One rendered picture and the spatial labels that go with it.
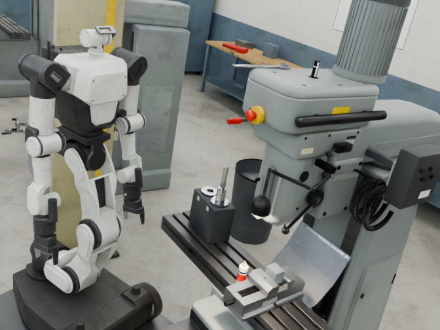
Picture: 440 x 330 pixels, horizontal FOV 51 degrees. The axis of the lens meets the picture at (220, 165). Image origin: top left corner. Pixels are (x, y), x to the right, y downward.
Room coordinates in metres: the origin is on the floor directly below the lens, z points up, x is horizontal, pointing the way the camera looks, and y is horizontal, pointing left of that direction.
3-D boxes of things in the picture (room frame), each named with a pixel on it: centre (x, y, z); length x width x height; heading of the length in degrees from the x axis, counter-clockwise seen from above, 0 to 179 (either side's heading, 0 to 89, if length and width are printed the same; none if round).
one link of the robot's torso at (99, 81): (1.84, 0.62, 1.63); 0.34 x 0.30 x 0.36; 149
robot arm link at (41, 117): (1.62, 0.69, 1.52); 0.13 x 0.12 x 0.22; 151
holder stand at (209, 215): (2.01, 0.00, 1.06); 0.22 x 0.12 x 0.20; 33
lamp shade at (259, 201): (1.47, -0.17, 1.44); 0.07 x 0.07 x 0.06
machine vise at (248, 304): (1.57, -0.28, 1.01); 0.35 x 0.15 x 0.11; 131
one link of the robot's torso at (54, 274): (1.85, 0.62, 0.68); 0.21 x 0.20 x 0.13; 59
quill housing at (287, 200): (1.64, -0.27, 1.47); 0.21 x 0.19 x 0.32; 40
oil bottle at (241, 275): (1.65, -0.18, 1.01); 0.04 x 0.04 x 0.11
